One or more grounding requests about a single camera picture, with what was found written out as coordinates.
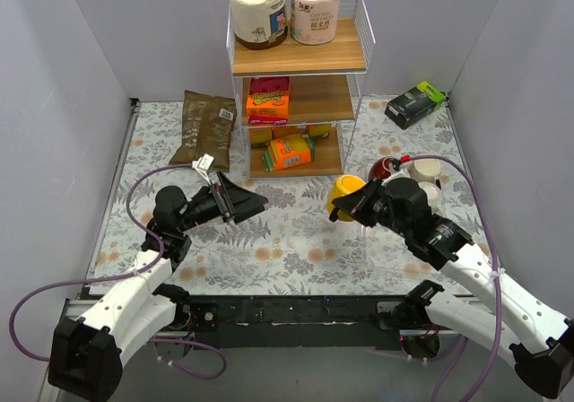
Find yellow mug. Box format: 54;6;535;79
326;174;366;222

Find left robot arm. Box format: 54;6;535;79
48;172;268;401

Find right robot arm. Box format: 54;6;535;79
330;178;573;399

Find dark red mug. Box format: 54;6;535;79
368;157;401;181

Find white speckled mug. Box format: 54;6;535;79
418;181;444;214

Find cream mug upside down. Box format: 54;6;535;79
408;159;443;184

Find clear acrylic tray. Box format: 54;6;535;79
365;169;447;277

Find floral table mat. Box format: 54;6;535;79
91;96;486;295

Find orange yellow green sponge pack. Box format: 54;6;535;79
261;134;316;172

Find brown coffee bag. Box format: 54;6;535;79
169;90;237;172

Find orange red sponge pack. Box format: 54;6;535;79
245;76;291;126

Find black green box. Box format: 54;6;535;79
385;81;447;130

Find beige wrapped toilet paper roll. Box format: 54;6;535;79
229;0;288;50

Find white wrapped toilet paper roll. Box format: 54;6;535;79
291;0;341;46

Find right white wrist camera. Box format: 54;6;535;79
390;155;411;178

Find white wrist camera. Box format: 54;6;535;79
192;153;214;185
390;155;411;178

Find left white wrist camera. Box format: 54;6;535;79
192;153;214;185

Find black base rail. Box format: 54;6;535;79
158;290;453;349

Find wire and wood shelf rack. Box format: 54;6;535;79
225;0;377;180

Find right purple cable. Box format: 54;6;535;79
401;153;503;402

